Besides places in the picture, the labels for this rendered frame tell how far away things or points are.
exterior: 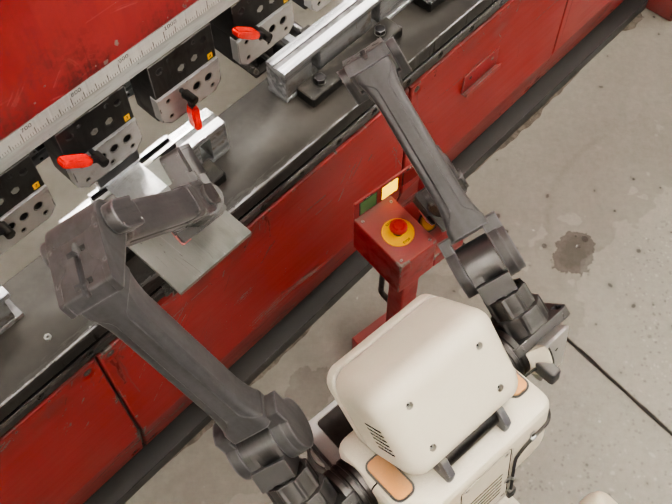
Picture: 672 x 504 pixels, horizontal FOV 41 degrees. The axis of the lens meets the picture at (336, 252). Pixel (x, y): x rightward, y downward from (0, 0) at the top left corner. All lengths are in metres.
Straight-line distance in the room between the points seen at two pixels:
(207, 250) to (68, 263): 0.65
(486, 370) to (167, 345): 0.41
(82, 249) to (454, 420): 0.51
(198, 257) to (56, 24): 0.50
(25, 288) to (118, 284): 0.87
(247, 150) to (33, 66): 0.65
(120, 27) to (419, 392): 0.77
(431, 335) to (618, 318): 1.70
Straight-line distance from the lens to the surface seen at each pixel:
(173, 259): 1.68
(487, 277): 1.36
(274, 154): 1.94
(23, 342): 1.81
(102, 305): 1.04
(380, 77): 1.40
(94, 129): 1.60
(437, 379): 1.14
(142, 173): 1.79
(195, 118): 1.71
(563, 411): 2.66
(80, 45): 1.48
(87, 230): 1.05
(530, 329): 1.36
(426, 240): 1.93
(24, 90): 1.46
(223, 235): 1.69
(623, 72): 3.40
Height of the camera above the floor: 2.43
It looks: 60 degrees down
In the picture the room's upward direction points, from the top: 1 degrees counter-clockwise
